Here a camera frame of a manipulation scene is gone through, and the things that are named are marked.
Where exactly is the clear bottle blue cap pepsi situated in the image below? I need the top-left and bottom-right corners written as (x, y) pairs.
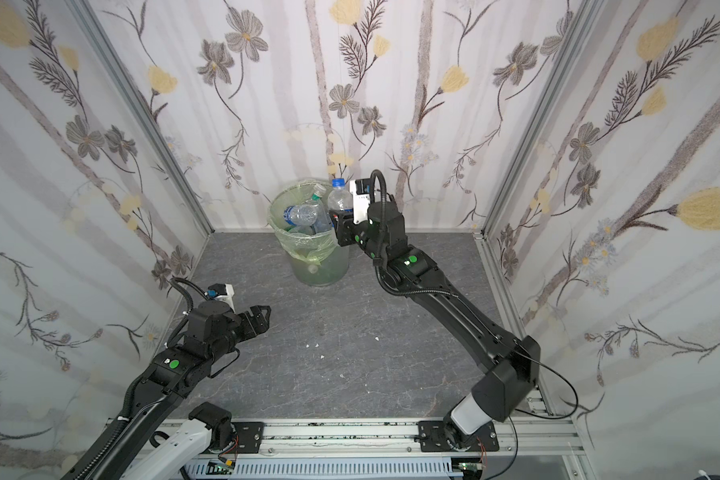
top-left (327, 178), bottom-right (354, 234)

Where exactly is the clear bottle blue label white cap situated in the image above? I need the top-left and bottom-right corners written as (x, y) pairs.
top-left (283, 203), bottom-right (320, 226)

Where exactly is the clear bottle blue label bottom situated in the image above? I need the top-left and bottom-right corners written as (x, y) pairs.
top-left (312, 206), bottom-right (333, 234)

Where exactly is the clear bottle green ring grey cap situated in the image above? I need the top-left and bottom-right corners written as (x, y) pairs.
top-left (310, 184), bottom-right (327, 202)

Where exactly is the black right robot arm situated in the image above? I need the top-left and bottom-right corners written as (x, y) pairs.
top-left (330, 170), bottom-right (540, 450)

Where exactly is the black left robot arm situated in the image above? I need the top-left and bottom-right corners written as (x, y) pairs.
top-left (63, 277), bottom-right (272, 479)

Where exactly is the green plastic bin liner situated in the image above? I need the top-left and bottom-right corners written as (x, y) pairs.
top-left (268, 179), bottom-right (339, 265)

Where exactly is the mesh waste bin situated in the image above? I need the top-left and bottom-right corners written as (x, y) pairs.
top-left (268, 179), bottom-right (349, 286)

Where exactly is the right corner aluminium profile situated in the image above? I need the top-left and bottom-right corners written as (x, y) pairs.
top-left (479, 0), bottom-right (605, 238)

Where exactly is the corner aluminium profile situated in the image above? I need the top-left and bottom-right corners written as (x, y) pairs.
top-left (65, 0), bottom-right (215, 236)
top-left (479, 0), bottom-right (605, 238)

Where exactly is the left corner aluminium profile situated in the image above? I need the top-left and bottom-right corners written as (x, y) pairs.
top-left (65, 0), bottom-right (215, 236)

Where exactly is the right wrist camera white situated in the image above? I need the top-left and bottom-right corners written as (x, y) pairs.
top-left (349, 178), bottom-right (373, 224)

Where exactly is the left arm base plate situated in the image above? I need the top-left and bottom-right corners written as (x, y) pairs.
top-left (221, 421), bottom-right (265, 455)

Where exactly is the white slotted cable duct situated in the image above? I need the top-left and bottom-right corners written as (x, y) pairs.
top-left (185, 458), bottom-right (464, 479)

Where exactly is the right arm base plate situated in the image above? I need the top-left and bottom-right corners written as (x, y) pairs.
top-left (416, 420), bottom-right (500, 453)

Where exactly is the aluminium mounting rail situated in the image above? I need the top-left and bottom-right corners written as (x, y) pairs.
top-left (149, 418), bottom-right (583, 460)

